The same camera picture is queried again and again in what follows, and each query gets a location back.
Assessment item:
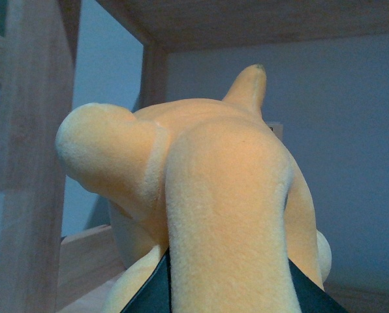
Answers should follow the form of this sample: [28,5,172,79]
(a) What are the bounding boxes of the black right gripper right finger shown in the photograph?
[288,260,348,313]

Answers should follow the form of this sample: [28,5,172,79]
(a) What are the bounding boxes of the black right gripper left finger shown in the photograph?
[121,250,172,313]

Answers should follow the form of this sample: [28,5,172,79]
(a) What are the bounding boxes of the wooden shelf unit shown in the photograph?
[0,0,389,313]

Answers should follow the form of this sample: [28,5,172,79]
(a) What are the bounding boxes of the orange plush toy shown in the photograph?
[55,65,330,312]

